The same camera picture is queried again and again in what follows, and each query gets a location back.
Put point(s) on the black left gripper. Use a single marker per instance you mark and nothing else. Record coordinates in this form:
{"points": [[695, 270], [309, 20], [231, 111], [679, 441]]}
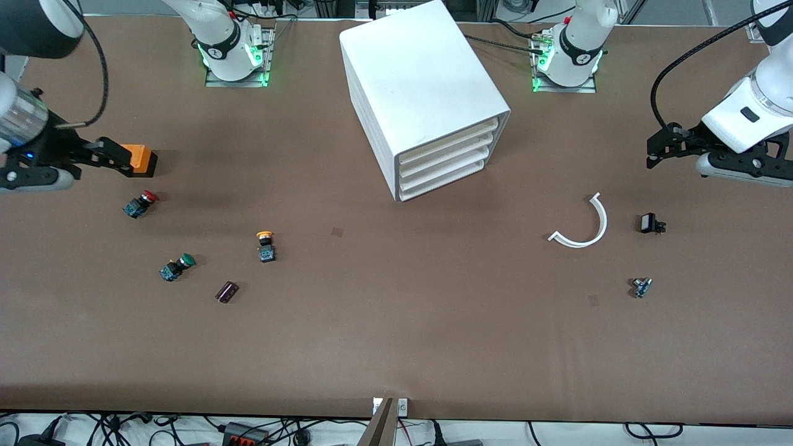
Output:
{"points": [[689, 140]]}

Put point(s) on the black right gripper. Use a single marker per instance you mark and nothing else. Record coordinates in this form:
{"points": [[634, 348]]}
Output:
{"points": [[51, 146]]}

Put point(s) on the yellow push button switch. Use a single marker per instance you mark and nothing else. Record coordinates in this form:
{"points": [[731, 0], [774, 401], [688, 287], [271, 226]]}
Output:
{"points": [[266, 251]]}

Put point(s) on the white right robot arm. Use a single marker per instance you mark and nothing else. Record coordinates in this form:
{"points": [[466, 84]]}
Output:
{"points": [[220, 43]]}

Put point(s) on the white drawer cabinet shell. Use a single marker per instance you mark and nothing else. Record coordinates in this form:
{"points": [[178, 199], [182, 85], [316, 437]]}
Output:
{"points": [[421, 80]]}

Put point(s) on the orange box with hole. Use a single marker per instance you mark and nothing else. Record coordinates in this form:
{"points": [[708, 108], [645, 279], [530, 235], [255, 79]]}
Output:
{"points": [[142, 158]]}

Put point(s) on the aluminium corner profile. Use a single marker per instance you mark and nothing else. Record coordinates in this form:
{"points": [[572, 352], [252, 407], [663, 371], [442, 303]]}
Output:
{"points": [[756, 34]]}

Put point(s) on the purple cylindrical capacitor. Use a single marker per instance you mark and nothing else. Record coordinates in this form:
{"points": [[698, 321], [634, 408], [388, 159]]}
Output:
{"points": [[227, 292]]}

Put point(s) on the black power strip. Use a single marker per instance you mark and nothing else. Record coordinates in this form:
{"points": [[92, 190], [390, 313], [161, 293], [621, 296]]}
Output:
{"points": [[245, 435]]}

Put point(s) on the red push button switch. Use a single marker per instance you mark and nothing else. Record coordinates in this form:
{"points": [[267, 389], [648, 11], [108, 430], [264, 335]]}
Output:
{"points": [[137, 205]]}

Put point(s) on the black rectangular white-faced switch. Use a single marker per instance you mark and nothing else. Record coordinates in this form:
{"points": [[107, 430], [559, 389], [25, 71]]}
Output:
{"points": [[649, 223]]}

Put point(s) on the white curved plastic bracket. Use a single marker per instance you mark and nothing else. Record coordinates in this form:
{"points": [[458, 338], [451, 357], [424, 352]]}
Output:
{"points": [[602, 220]]}

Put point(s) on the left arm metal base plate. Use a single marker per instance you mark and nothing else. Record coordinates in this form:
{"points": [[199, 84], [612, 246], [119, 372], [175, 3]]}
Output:
{"points": [[567, 88]]}

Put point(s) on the green push button switch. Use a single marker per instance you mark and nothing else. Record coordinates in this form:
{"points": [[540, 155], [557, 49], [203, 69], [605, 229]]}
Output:
{"points": [[170, 270]]}

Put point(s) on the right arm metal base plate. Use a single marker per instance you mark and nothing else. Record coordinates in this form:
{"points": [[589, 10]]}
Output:
{"points": [[266, 56]]}

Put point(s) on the brown wooden post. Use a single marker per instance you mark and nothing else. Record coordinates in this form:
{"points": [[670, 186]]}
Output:
{"points": [[378, 427]]}

